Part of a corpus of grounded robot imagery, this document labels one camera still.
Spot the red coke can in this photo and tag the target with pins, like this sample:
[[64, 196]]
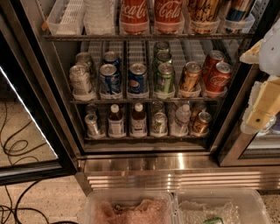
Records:
[[211, 60], [219, 77]]

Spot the gold can middle shelf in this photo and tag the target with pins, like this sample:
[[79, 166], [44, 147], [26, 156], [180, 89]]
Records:
[[190, 76]]

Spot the white silver can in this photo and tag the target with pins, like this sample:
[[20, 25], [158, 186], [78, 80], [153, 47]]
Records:
[[86, 60], [80, 79]]

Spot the clear water bottle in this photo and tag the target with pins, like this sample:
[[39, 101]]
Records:
[[179, 127]]

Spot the gold black tall can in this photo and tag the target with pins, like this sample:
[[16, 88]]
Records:
[[203, 15]]

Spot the red coke can front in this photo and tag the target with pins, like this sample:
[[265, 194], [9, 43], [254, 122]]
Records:
[[219, 77]]

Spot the blue pepsi can middle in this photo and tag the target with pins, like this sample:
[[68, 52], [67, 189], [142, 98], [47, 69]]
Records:
[[137, 78]]

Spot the silver slim can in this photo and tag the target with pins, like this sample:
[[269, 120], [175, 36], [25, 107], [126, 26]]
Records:
[[93, 124], [91, 108]]

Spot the coca-cola bottle left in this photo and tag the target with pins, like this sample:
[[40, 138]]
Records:
[[134, 16]]

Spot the green can middle rear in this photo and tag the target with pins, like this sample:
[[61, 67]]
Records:
[[161, 46]]

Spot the glass fridge door left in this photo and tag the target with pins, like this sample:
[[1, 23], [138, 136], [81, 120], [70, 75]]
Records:
[[31, 148]]

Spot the glass fridge door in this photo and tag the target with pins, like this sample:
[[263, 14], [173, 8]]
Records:
[[31, 148], [242, 149]]

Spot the clear bin right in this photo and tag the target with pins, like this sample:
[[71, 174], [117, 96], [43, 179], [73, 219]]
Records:
[[233, 205]]

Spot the brown juice bottle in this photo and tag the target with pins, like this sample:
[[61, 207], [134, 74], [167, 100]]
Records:
[[115, 121], [138, 127]]

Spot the blue gold tall can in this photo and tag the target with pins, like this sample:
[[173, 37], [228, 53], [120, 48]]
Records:
[[238, 18]]

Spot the red coke can rear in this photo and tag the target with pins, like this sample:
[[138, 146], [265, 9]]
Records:
[[211, 60]]

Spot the clear bin left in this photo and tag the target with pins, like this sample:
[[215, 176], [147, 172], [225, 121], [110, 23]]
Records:
[[129, 206]]

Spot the brown juice bottle right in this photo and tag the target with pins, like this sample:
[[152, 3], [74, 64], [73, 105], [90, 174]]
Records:
[[138, 127]]

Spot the gold can bottom front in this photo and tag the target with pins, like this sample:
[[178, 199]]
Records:
[[201, 122]]

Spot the brown juice bottle left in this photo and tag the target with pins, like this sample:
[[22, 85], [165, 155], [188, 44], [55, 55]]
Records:
[[115, 121]]

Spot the white silver can rear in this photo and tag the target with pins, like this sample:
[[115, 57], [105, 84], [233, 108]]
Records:
[[86, 60]]

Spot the silver slim can rear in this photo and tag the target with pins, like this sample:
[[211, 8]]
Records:
[[91, 108]]

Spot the coca-cola bottle right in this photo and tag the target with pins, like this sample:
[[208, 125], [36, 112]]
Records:
[[167, 15]]

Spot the clear bin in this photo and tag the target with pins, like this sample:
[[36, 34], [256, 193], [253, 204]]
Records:
[[233, 205], [129, 206]]

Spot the coca-cola bottle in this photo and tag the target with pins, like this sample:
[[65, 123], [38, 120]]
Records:
[[167, 15], [134, 16]]

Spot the empty white plastic tray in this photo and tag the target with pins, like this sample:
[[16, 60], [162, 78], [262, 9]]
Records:
[[66, 17]]

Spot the steel fridge base grille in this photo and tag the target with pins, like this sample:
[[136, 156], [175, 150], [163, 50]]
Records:
[[171, 172]]

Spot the green 7up can front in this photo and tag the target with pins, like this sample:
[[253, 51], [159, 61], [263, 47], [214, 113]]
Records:
[[159, 123]]

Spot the silver slim can front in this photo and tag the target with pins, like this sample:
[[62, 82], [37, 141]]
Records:
[[93, 124]]

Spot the blue pepsi can left front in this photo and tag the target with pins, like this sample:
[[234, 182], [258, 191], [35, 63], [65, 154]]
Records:
[[110, 80]]

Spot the green can in bin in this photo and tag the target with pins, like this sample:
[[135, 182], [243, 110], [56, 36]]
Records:
[[215, 220]]

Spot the glass fridge door right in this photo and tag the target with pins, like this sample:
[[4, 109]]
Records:
[[242, 149]]

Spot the blue pepsi can left rear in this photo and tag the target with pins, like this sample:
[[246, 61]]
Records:
[[112, 58]]

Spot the green can middle front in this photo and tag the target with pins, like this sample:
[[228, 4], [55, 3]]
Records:
[[164, 78]]

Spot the white silver can front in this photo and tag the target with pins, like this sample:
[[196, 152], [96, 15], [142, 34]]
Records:
[[80, 79]]

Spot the blue pepsi can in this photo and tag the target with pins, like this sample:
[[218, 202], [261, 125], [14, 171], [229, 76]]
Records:
[[137, 78], [110, 80], [112, 58]]

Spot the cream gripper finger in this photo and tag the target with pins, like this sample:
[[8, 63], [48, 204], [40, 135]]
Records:
[[251, 56], [264, 102]]

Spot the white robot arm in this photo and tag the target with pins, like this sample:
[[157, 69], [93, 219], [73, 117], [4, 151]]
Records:
[[269, 62]]

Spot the gold can bottom rear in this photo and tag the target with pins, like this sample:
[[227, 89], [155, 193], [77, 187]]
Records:
[[198, 107]]

